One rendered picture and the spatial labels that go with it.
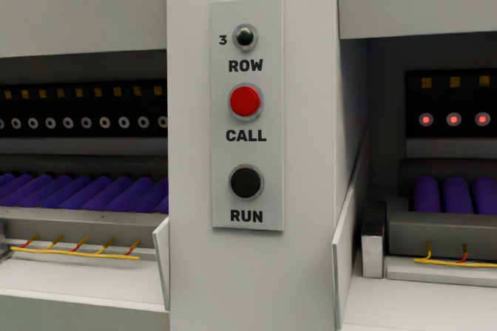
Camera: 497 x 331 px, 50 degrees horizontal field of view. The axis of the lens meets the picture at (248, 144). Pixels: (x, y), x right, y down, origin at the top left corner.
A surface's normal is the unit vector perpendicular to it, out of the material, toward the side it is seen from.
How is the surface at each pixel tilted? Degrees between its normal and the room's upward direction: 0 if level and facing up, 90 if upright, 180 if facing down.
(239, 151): 90
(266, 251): 90
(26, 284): 17
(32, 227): 107
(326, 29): 90
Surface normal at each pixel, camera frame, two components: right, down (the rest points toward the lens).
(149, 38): -0.29, 0.32
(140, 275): -0.09, -0.95
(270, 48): -0.30, 0.04
